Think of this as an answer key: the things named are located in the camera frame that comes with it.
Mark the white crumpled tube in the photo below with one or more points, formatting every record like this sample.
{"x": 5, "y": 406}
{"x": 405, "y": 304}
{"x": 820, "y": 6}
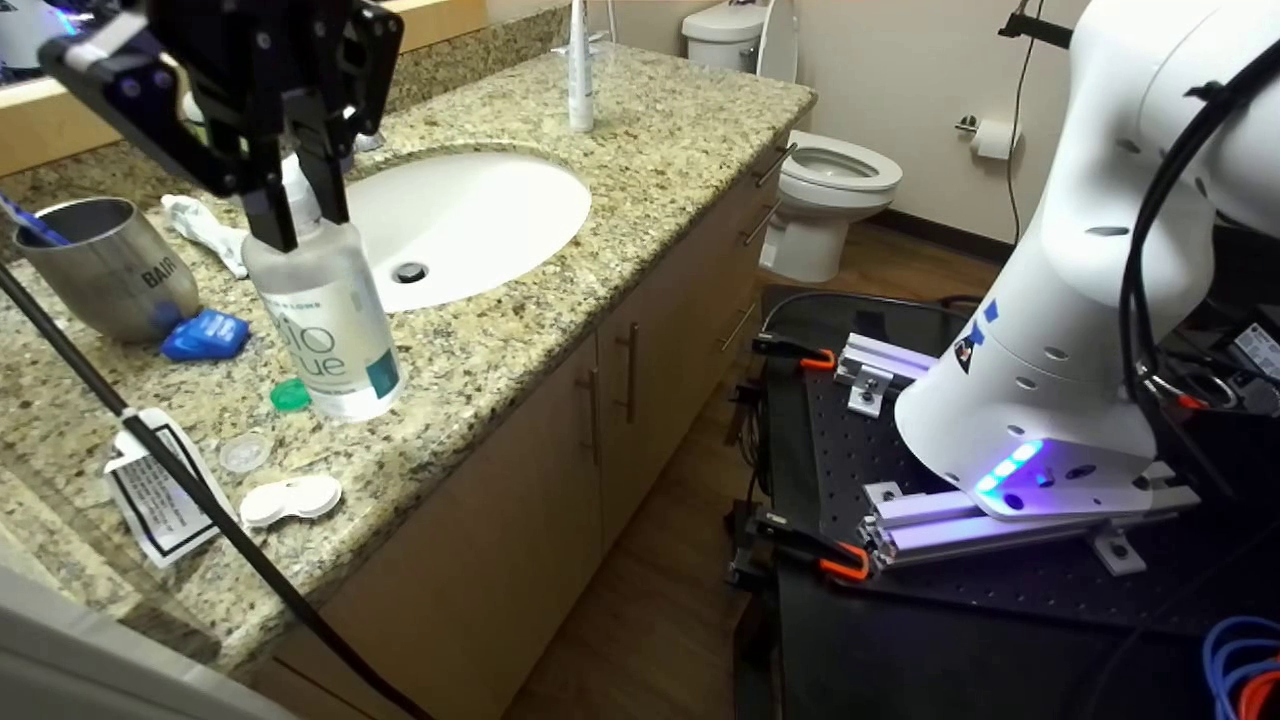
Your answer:
{"x": 200, "y": 231}

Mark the white sink basin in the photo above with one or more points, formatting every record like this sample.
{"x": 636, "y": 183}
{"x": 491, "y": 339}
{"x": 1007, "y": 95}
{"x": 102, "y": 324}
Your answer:
{"x": 473, "y": 221}

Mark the white contact lens case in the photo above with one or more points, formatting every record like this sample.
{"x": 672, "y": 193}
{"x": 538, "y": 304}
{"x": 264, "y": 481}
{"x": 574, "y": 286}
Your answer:
{"x": 291, "y": 503}

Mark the black robot table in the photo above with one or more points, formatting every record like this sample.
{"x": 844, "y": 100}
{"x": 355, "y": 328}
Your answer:
{"x": 932, "y": 643}

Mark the clear round lid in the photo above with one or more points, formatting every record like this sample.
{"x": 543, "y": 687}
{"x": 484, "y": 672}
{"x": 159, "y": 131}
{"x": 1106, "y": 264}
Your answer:
{"x": 247, "y": 452}

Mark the blue toothbrush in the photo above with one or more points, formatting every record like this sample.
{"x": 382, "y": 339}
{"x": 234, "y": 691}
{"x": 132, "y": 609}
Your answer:
{"x": 29, "y": 221}

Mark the wooden vanity cabinet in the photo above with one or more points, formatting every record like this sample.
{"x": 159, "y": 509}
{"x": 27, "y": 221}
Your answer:
{"x": 506, "y": 561}

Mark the white toilet paper roll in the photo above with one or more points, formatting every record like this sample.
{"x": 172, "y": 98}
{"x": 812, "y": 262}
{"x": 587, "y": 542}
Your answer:
{"x": 996, "y": 142}

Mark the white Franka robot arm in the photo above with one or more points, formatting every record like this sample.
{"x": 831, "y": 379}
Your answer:
{"x": 1064, "y": 264}

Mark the orange black clamp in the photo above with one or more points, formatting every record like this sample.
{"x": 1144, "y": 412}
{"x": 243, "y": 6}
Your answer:
{"x": 812, "y": 552}
{"x": 803, "y": 356}

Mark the wood framed mirror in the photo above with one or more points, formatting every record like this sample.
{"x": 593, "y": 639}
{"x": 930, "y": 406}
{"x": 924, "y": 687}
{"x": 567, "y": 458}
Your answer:
{"x": 55, "y": 134}

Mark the white smooth blurry object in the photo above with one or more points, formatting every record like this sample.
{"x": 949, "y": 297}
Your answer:
{"x": 93, "y": 667}

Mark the clear plastic bottle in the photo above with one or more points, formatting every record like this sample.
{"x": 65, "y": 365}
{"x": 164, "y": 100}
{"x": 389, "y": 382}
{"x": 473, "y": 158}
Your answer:
{"x": 334, "y": 333}

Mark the blue floss container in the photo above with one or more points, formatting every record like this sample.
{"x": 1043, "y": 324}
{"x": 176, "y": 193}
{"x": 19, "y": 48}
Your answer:
{"x": 207, "y": 339}

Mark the stainless steel cup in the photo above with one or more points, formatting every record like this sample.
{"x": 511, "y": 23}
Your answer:
{"x": 113, "y": 274}

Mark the aluminium mounting rail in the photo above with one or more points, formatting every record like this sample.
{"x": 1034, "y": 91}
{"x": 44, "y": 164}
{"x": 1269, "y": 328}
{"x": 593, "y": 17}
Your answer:
{"x": 881, "y": 361}
{"x": 1014, "y": 524}

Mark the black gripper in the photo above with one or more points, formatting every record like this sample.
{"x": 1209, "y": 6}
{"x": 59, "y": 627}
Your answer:
{"x": 283, "y": 53}

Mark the white bottle blue print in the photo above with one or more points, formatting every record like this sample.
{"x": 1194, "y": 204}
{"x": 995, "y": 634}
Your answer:
{"x": 581, "y": 80}

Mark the small green cap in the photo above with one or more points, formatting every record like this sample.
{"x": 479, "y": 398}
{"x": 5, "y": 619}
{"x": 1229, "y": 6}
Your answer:
{"x": 291, "y": 398}

